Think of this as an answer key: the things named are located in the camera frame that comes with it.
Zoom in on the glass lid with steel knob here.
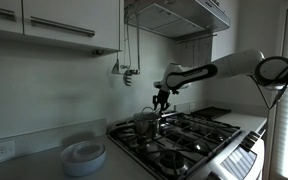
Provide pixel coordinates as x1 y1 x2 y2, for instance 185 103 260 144
132 106 162 122

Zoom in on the narrow white wall cabinet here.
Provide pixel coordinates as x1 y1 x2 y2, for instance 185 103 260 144
212 0 242 56

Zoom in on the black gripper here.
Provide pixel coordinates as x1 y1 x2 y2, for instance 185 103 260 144
152 88 172 113

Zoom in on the silver range knob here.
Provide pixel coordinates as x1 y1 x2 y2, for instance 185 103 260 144
248 130 262 140
206 170 222 180

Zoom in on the hanging metal spatula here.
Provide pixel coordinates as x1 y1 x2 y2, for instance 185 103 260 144
111 6 122 75

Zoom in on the white upper cabinet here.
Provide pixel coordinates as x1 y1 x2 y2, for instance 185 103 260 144
0 0 125 56

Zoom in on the wide black stove grate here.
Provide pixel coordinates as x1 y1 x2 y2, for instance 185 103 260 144
108 121 192 180
152 110 243 151

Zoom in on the narrow black stove grate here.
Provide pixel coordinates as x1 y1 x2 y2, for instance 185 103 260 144
130 116 218 166

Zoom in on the metal wall utensil rail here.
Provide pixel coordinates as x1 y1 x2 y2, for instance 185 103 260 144
176 32 218 44

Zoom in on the small white bowl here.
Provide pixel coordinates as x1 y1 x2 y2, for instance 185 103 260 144
72 141 104 163

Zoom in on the black griddle tray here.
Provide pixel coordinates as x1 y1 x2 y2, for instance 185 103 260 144
190 105 232 121

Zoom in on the round gas burner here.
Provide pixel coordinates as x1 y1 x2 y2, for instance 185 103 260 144
135 136 152 149
212 130 230 143
158 149 189 177

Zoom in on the pale blue ceramic bowl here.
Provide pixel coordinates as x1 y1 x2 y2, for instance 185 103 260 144
60 139 107 178

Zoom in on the black oven control display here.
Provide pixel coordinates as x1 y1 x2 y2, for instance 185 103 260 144
219 145 259 180

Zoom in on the hanging silver utensil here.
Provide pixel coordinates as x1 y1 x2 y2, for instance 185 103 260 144
135 13 142 76

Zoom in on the silver bar cabinet handle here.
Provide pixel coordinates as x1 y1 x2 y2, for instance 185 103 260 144
29 15 96 38
0 3 17 22

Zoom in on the stainless steel gas range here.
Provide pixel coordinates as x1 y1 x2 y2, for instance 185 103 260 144
106 109 268 180

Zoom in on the stainless range hood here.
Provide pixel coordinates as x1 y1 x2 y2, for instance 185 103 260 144
123 0 232 43

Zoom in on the hanging dark slotted spoon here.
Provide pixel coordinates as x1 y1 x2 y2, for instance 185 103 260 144
122 19 134 87

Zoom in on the silver pot with long handle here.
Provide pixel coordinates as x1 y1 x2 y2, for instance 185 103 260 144
132 111 178 140

